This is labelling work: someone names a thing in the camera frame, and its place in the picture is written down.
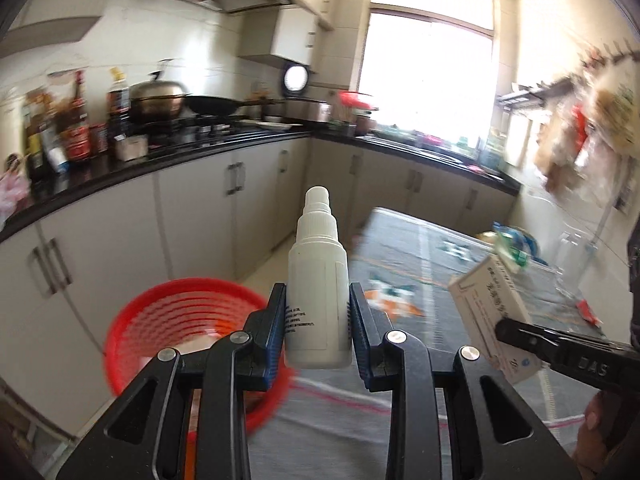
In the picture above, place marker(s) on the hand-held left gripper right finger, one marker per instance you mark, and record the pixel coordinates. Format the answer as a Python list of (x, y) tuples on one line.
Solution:
[(361, 340)]

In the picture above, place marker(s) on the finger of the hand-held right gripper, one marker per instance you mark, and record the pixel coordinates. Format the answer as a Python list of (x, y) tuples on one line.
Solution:
[(575, 360)]

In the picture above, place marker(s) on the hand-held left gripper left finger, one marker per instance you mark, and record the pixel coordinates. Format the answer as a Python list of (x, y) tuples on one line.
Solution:
[(277, 340)]

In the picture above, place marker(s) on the white spray bottle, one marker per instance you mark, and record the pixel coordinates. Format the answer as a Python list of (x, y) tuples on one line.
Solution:
[(317, 300)]

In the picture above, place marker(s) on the large white medicine box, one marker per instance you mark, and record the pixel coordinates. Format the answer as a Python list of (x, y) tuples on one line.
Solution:
[(492, 310)]

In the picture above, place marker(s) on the red plastic basket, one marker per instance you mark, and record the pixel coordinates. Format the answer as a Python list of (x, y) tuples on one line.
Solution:
[(165, 305)]

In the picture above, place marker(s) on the person's right hand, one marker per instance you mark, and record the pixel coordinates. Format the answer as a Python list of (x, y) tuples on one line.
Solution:
[(592, 430)]

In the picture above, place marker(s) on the red torn wrapper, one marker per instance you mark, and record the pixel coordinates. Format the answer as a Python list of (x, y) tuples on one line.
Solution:
[(587, 312)]

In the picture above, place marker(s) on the clear glass pitcher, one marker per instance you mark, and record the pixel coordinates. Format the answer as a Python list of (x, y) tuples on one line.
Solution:
[(575, 270)]

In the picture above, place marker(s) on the beige kitchen base cabinets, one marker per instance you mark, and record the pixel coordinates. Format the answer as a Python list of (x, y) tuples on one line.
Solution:
[(190, 225)]

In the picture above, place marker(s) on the gas stove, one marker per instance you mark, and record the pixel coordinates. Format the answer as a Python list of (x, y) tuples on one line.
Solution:
[(220, 127)]

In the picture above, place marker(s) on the chopstick holder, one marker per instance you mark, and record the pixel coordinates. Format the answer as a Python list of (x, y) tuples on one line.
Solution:
[(345, 120)]

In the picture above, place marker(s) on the black kitchen countertop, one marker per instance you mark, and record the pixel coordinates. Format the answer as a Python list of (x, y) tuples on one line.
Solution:
[(150, 160)]

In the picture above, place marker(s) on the silver rice cooker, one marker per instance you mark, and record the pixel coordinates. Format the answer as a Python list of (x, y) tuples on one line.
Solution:
[(302, 107)]

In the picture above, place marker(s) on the hanging plastic bags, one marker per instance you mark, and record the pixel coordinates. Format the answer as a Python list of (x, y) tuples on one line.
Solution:
[(595, 125)]

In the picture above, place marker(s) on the red colander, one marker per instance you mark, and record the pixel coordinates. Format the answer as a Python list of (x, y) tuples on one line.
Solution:
[(357, 100)]

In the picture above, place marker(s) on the black wok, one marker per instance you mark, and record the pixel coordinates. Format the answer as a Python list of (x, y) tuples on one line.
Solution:
[(215, 105)]

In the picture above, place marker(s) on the lidded steel pot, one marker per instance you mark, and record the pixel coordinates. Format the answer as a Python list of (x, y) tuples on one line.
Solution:
[(160, 100)]

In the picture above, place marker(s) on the red jar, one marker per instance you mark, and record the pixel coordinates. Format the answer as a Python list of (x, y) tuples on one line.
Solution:
[(99, 139)]

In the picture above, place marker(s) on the dark soy sauce bottle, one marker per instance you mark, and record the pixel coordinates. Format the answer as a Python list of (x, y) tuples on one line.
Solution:
[(119, 110)]

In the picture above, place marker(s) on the kitchen window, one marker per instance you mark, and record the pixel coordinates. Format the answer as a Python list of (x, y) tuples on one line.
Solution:
[(430, 60)]

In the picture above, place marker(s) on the blue white packet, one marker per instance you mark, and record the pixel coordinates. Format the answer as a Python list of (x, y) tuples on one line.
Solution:
[(57, 152)]

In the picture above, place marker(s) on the red label sauce bottle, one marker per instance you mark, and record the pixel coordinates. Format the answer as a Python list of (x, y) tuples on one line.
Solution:
[(77, 130)]

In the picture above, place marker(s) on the white pink plastic bag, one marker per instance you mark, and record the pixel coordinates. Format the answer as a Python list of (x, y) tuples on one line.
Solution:
[(11, 190)]

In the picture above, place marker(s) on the dark oil bottle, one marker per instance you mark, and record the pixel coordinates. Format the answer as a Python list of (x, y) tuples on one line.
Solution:
[(36, 140)]

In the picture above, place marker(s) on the metal wall rack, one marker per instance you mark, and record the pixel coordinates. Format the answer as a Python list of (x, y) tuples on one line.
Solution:
[(530, 95)]

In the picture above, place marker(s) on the beige wall cabinet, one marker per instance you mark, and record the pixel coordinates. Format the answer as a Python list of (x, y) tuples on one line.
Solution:
[(285, 35)]

